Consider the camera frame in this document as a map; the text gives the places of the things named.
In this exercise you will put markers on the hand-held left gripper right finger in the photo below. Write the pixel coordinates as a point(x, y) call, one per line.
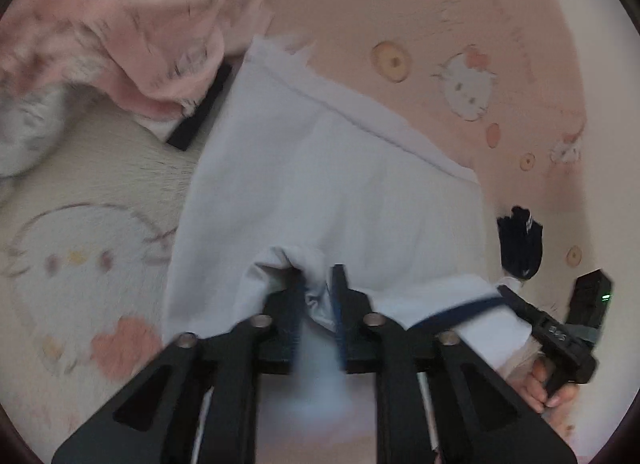
point(340, 304)

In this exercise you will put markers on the white t-shirt with navy trim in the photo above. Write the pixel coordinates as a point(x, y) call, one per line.
point(325, 183)

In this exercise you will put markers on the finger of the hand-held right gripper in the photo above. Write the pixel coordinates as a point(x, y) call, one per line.
point(522, 306)

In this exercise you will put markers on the cartoon printed bed sheet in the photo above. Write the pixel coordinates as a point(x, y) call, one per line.
point(500, 18)

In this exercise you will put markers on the person's right hand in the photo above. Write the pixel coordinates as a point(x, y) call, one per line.
point(537, 391)

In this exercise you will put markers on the pink crumpled garment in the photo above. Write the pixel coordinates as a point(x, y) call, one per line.
point(125, 18)

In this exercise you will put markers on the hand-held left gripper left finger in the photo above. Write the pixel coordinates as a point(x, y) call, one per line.
point(300, 304)

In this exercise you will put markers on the dark navy garment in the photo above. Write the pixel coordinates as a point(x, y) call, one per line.
point(520, 244)

